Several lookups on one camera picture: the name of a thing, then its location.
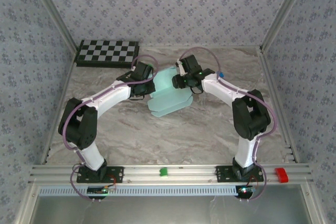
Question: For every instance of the aluminium front rail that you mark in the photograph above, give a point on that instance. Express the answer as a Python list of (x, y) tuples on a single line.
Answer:
[(189, 172)]

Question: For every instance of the black grey chessboard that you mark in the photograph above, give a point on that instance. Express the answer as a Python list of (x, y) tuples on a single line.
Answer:
[(107, 53)]

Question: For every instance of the aluminium side rail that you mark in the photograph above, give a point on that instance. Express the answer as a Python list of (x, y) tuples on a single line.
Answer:
[(64, 90), (274, 90)]

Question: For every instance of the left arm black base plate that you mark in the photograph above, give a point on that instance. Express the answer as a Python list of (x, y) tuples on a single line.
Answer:
[(115, 174)]

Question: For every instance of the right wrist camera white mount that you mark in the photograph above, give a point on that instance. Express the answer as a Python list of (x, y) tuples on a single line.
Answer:
[(181, 68)]

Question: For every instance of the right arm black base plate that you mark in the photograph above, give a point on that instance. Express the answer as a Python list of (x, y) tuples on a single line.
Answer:
[(223, 174)]

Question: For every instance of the grey metal sheet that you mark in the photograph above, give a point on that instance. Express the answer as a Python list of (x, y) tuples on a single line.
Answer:
[(168, 211)]

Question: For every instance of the red plastic block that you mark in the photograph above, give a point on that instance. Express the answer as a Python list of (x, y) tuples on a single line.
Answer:
[(281, 175)]

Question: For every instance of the small blue capsule toy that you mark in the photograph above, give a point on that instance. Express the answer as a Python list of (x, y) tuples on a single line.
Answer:
[(221, 75)]

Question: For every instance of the light blue paper box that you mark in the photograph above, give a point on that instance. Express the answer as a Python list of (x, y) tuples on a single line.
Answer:
[(165, 103)]

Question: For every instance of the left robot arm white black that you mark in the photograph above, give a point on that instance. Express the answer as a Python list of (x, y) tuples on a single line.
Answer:
[(89, 155)]

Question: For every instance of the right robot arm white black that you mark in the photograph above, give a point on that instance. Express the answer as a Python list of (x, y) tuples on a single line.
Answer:
[(246, 150)]

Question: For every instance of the aluminium corner post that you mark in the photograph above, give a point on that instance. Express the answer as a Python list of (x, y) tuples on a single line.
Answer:
[(55, 11), (285, 11)]

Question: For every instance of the green block on white base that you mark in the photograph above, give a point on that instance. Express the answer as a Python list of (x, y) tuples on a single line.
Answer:
[(163, 172)]

